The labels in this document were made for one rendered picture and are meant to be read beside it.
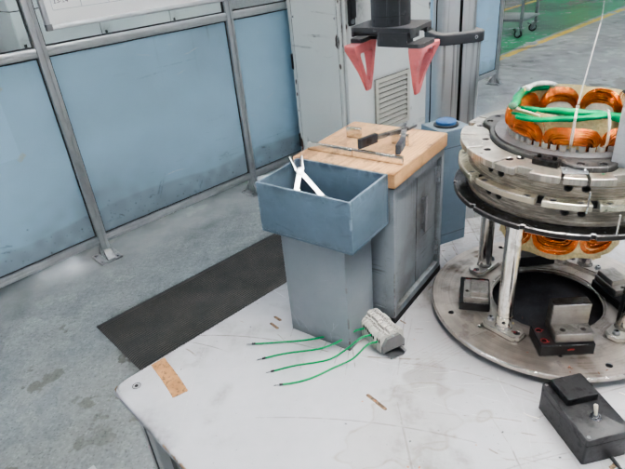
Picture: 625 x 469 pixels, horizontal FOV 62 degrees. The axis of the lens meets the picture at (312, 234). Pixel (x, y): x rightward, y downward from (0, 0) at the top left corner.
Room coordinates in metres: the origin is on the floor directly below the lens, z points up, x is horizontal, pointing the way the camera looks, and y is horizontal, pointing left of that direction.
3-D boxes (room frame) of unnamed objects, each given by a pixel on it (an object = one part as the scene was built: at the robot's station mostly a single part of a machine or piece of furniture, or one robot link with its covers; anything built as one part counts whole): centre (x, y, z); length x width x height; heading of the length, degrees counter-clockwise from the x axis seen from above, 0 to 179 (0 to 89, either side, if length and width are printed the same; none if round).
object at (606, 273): (0.71, -0.51, 0.83); 0.05 x 0.04 x 0.02; 8
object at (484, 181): (0.65, -0.27, 1.06); 0.09 x 0.04 x 0.01; 44
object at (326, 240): (0.72, -0.02, 0.92); 0.17 x 0.11 x 0.28; 52
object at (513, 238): (0.65, -0.29, 0.91); 0.02 x 0.02 x 0.21
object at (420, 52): (0.79, -0.17, 1.21); 0.07 x 0.07 x 0.09; 53
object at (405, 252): (0.84, -0.12, 0.91); 0.19 x 0.19 x 0.26; 52
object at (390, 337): (0.68, -0.10, 0.80); 0.10 x 0.05 x 0.04; 25
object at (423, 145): (0.84, -0.12, 1.05); 0.20 x 0.19 x 0.02; 142
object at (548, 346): (0.60, -0.37, 0.81); 0.08 x 0.05 x 0.02; 86
